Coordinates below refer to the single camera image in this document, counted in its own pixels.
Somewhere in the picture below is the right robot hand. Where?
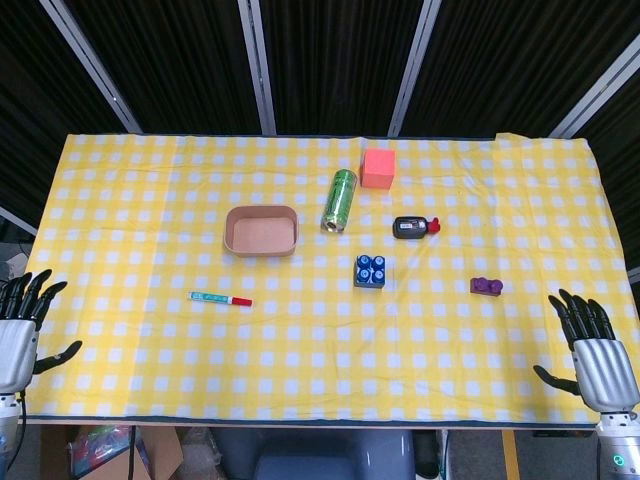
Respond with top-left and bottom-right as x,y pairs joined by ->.
532,288 -> 640,415

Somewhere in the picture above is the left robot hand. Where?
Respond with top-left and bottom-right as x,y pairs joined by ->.
0,268 -> 84,395

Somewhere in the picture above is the purple toy block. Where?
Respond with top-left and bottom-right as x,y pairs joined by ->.
469,277 -> 504,300

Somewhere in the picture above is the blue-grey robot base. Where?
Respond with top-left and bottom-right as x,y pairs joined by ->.
209,427 -> 417,480

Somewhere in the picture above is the yellow checkered tablecloth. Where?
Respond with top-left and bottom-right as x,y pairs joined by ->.
22,131 -> 640,427

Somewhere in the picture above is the colourful plastic bag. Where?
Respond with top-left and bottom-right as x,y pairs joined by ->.
67,425 -> 132,477

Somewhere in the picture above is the cardboard box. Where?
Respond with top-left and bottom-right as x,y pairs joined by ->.
40,425 -> 184,480

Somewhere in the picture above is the green marker with red cap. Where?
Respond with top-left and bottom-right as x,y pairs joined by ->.
187,291 -> 254,308

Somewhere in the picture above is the black red small device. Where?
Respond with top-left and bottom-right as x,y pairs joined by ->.
392,215 -> 442,240

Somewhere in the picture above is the blue battery pack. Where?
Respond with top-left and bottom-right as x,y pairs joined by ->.
353,254 -> 389,290

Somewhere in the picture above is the brown paper tray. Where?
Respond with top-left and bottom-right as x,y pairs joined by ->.
222,205 -> 300,259

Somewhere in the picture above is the orange cube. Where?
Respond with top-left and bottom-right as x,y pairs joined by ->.
359,148 -> 397,191

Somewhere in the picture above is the green drink can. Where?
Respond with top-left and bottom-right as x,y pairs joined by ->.
320,168 -> 358,235

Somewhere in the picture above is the black cable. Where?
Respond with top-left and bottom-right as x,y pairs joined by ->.
126,425 -> 138,480

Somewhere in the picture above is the grey metal frame post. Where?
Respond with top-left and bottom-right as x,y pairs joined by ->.
39,0 -> 143,134
236,0 -> 278,135
548,30 -> 640,138
387,0 -> 442,137

